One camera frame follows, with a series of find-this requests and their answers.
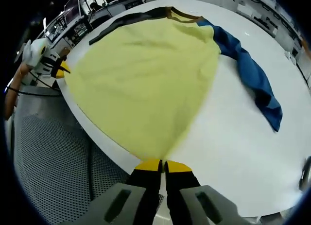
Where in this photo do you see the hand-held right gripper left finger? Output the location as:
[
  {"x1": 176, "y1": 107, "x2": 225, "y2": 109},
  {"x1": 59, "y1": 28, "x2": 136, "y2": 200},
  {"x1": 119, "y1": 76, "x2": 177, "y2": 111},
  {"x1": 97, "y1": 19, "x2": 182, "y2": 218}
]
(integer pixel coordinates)
[{"x1": 85, "y1": 158, "x2": 163, "y2": 225}]

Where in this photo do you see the large display screen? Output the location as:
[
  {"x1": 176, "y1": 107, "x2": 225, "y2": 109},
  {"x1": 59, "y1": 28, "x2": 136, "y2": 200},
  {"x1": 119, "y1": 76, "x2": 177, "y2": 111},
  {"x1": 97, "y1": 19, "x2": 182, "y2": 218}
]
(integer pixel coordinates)
[{"x1": 63, "y1": 0, "x2": 83, "y2": 19}]

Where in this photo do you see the yellow blue grey garment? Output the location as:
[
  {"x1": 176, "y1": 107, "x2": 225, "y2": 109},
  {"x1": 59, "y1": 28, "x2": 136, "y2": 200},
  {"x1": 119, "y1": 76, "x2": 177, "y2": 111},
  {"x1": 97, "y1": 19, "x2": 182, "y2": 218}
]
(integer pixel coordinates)
[{"x1": 65, "y1": 6, "x2": 284, "y2": 162}]

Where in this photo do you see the black device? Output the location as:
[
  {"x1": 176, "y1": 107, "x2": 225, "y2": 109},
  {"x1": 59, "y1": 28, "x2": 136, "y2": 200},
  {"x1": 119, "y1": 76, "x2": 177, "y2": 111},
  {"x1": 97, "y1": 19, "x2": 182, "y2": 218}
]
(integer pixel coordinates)
[{"x1": 297, "y1": 156, "x2": 311, "y2": 194}]

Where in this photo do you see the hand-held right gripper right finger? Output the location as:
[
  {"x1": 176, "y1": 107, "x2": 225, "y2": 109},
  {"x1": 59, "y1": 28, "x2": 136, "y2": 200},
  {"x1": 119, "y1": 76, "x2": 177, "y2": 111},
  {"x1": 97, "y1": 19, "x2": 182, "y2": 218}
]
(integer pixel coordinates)
[{"x1": 164, "y1": 160, "x2": 246, "y2": 225}]

